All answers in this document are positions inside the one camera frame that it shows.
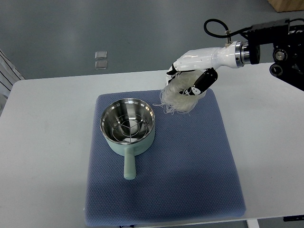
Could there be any white table leg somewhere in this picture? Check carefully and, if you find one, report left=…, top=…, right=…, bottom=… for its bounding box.
left=246, top=219, right=260, bottom=228

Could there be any blue textured mat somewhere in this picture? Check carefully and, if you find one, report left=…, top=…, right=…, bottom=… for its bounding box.
left=85, top=89, right=246, bottom=227

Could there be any striped white fabric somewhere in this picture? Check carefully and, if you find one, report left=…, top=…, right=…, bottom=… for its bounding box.
left=0, top=50, right=25, bottom=114

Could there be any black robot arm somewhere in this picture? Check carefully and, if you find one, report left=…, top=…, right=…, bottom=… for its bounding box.
left=203, top=18, right=304, bottom=91

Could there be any upper floor socket plate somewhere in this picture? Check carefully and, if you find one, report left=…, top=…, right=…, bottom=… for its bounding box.
left=95, top=51, right=107, bottom=59

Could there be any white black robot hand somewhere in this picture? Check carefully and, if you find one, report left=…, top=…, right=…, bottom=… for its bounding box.
left=167, top=41, right=250, bottom=96

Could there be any cardboard box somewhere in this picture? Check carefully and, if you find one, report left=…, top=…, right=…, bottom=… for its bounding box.
left=267, top=0, right=304, bottom=12

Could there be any mint green steel pot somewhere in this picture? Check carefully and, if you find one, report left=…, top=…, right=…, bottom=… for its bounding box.
left=100, top=98, right=155, bottom=180

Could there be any white vermicelli bundle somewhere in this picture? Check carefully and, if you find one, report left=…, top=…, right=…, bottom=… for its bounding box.
left=153, top=70, right=206, bottom=114

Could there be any wire steaming rack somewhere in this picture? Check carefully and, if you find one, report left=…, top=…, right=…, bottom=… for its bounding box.
left=111, top=119, right=149, bottom=143

